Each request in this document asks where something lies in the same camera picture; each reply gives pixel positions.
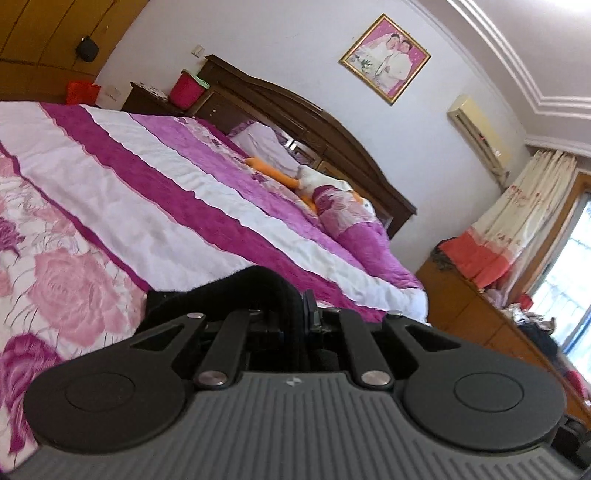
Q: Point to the dark wooden nightstand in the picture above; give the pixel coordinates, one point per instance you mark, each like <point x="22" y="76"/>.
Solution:
<point x="143" y="99"/>

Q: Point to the white wall switch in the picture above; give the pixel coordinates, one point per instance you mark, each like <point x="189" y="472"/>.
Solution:
<point x="198" y="50"/>

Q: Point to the dark wooden headboard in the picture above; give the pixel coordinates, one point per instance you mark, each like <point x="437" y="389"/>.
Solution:
<point x="300" y="110"/>

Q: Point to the black button cardigan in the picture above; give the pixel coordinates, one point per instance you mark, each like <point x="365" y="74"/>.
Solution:
<point x="258" y="281"/>

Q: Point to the folded purple quilt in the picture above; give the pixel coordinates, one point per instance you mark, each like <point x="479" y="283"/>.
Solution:
<point x="360" y="240"/>

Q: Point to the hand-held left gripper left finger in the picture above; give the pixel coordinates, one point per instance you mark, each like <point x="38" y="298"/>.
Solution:
<point x="231" y="341"/>

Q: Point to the wooden wardrobe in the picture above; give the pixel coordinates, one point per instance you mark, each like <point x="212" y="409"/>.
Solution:
<point x="46" y="37"/>

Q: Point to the purple floral bedspread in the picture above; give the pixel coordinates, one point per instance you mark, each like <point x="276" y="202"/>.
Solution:
<point x="138" y="184"/>

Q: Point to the lavender pillow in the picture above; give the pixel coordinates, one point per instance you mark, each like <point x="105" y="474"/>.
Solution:
<point x="263" y="143"/>

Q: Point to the cream wall air conditioner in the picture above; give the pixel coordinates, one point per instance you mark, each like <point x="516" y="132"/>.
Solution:
<point x="480" y="129"/>

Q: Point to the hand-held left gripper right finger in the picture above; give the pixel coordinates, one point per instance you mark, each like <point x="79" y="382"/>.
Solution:
<point x="355" y="341"/>

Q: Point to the white orange plush duck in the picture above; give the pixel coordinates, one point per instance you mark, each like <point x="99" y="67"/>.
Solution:
<point x="272" y="171"/>

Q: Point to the dark clothes pile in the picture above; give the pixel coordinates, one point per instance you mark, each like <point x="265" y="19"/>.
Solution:
<point x="538" y="334"/>

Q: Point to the gold framed wedding photo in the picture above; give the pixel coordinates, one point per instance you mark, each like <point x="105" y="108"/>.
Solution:
<point x="385" y="57"/>

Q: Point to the wooden side cabinet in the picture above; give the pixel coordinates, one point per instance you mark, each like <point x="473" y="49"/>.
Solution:
<point x="475" y="314"/>

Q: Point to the cream and coral curtain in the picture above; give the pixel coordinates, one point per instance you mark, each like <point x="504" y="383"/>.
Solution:
<point x="508" y="221"/>

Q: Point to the window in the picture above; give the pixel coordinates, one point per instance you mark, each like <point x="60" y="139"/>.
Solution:
<point x="568" y="277"/>

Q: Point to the pink bucket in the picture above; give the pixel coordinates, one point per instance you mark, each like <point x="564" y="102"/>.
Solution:
<point x="184" y="90"/>

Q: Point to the small black bag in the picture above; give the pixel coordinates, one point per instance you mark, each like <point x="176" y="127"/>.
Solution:
<point x="86" y="50"/>

